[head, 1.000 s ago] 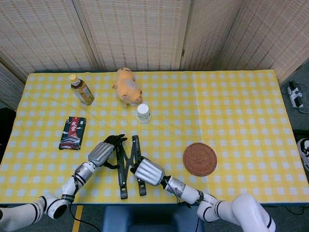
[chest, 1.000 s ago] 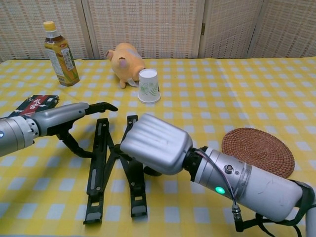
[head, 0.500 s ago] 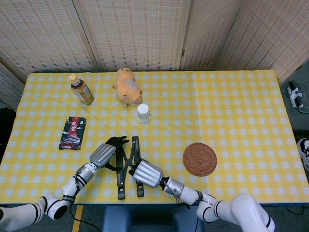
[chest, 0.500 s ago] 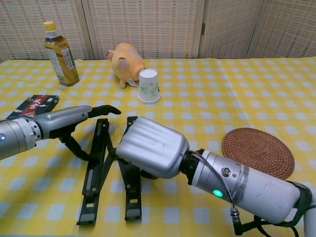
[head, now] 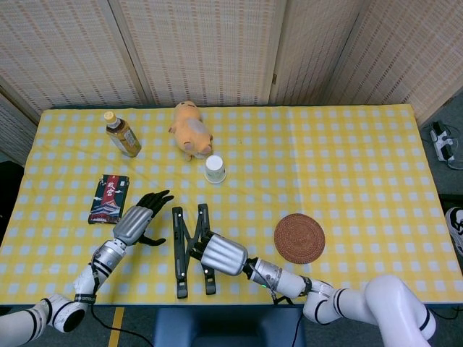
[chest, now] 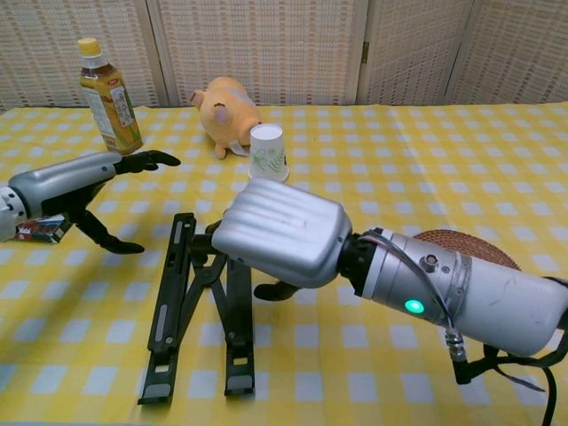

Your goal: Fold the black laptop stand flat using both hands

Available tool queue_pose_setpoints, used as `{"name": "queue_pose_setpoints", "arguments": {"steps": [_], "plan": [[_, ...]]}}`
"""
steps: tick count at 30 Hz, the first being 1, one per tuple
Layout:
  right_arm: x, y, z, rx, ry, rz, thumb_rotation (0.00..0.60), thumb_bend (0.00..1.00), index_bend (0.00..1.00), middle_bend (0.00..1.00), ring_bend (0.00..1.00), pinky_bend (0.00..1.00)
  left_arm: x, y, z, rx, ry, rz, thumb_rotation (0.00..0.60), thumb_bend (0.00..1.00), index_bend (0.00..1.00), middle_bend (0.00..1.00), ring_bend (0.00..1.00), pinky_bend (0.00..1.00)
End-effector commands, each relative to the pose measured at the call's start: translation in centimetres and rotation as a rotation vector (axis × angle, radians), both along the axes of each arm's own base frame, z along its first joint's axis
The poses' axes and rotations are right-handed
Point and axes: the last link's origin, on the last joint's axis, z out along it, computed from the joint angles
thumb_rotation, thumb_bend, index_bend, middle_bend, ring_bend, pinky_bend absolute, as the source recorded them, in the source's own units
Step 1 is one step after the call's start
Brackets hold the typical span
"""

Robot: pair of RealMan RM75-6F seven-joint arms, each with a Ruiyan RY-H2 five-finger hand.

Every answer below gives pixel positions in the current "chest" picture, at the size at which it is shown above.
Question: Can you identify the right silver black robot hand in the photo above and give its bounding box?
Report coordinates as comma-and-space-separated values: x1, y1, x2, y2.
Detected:
203, 178, 354, 301

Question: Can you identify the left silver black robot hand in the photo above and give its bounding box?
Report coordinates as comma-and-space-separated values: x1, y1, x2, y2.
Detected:
7, 149, 182, 255

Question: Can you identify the black folding stand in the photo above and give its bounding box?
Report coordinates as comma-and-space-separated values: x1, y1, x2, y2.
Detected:
137, 212, 256, 406

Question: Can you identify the dark printed box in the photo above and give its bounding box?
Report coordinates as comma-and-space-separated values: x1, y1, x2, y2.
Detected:
15, 213, 75, 244

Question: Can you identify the white paper cup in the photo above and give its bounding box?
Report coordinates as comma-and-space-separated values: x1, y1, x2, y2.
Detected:
248, 124, 290, 183

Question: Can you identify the yellow cap tea bottle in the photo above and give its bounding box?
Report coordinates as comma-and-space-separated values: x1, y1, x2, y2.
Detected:
77, 37, 145, 156

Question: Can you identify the orange plush toy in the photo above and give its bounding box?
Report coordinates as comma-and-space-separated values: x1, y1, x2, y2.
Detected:
190, 75, 263, 160

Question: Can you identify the yellow checkered tablecloth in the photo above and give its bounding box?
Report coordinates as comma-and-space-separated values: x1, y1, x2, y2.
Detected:
0, 102, 568, 426

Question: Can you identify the brown woven round coaster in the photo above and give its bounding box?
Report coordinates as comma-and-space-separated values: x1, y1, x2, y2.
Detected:
410, 228, 523, 272

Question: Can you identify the woven folding screen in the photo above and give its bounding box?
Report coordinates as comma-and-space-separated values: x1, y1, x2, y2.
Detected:
0, 0, 568, 110

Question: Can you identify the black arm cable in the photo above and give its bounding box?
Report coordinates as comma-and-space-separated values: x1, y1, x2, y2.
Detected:
446, 327, 568, 426

